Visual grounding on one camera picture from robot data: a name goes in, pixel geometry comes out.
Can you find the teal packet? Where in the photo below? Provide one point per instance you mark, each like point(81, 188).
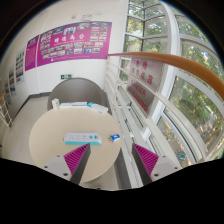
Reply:
point(90, 104)

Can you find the large magenta wall poster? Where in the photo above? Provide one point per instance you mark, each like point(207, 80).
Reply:
point(75, 43)

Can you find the white rectangular box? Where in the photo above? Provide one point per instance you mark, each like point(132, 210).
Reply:
point(99, 109)

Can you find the row of wall photo boards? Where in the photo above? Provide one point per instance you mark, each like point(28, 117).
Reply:
point(19, 68)

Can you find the white railing with wooden handrail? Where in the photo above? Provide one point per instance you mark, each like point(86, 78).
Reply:
point(186, 65)

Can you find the narrow magenta wall poster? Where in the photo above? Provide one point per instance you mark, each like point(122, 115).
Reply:
point(31, 53)

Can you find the green exit sign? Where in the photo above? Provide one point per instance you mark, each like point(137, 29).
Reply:
point(66, 76)

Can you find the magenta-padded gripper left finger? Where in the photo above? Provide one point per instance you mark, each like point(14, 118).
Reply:
point(60, 165)

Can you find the blue and white charger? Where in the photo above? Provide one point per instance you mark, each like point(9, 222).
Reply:
point(114, 137)

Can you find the steel sign with red characters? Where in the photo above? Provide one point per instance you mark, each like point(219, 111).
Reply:
point(145, 73)

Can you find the white window frame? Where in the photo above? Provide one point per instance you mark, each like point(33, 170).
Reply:
point(173, 33)

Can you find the white and teal power strip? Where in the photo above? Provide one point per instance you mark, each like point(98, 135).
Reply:
point(82, 137)

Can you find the grey curved-back chair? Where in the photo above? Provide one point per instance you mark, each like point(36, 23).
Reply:
point(76, 90)

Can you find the small white and green box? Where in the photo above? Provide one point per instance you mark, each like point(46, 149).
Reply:
point(55, 104)

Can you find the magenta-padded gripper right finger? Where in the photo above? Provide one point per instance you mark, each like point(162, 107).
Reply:
point(161, 165)

